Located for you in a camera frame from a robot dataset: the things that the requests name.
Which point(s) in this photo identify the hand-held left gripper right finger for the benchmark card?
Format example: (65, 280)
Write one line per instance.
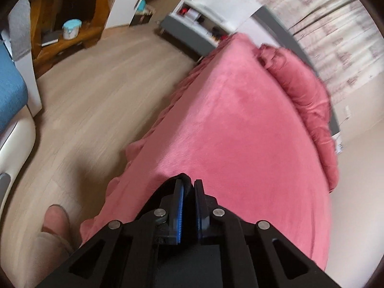
(198, 216)

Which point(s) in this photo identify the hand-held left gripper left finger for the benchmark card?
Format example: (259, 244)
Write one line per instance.
(179, 213)

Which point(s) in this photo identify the pink bed sheet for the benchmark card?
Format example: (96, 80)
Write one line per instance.
(225, 120)

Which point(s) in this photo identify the person's leg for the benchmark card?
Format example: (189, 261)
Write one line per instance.
(54, 225)

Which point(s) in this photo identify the pink duvet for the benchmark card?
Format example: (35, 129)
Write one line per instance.
(300, 87)

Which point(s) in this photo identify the white bedside shelf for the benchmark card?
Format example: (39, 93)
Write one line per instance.
(180, 27)

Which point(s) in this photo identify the small red box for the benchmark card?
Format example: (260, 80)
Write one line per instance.
(184, 12)

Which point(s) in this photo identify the wooden desk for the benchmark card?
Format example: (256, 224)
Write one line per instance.
(90, 33)

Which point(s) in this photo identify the grey headboard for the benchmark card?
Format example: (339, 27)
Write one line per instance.
(276, 27)

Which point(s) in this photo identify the white chair blue cushion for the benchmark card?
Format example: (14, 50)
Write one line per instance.
(9, 90)

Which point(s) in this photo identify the small teal container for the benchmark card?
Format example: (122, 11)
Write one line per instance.
(141, 5)

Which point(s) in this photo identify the white jar teal lid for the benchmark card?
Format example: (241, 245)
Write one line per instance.
(72, 30)

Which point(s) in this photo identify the wooden cabinet white doors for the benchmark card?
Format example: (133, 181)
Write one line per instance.
(126, 3)

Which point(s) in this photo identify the grey notebook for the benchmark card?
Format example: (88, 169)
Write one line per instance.
(49, 39)

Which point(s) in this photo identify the printed curtain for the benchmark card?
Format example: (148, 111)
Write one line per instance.
(330, 21)

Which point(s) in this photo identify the white wall outlet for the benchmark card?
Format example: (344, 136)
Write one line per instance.
(347, 111)

